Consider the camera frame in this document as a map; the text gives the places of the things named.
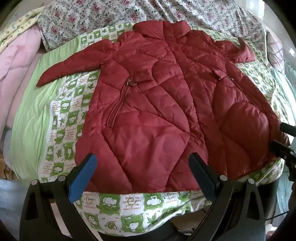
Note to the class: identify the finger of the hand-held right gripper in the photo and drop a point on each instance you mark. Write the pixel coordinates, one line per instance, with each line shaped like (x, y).
(281, 148)
(286, 128)

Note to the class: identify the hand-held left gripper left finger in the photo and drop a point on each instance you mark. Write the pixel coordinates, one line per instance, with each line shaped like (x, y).
(83, 176)

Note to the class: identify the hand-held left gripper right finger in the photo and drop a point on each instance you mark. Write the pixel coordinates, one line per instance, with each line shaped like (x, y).
(203, 176)

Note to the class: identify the red quilted jacket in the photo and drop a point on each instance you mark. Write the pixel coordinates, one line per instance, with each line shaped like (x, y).
(161, 104)

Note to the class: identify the pale teal cloth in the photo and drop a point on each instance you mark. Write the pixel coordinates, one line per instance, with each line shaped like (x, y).
(285, 88)

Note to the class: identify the green checked bed sheet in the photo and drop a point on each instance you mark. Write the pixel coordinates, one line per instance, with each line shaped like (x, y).
(64, 129)

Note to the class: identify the pink and white pillow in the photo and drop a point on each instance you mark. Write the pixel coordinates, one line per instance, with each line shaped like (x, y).
(274, 48)

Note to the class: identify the pink quilt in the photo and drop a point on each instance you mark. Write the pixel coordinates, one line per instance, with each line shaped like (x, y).
(16, 76)

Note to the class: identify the rose floral duvet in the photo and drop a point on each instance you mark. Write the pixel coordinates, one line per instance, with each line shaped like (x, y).
(92, 18)

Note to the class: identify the yellow floral cloth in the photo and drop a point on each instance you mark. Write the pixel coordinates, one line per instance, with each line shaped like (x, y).
(16, 25)

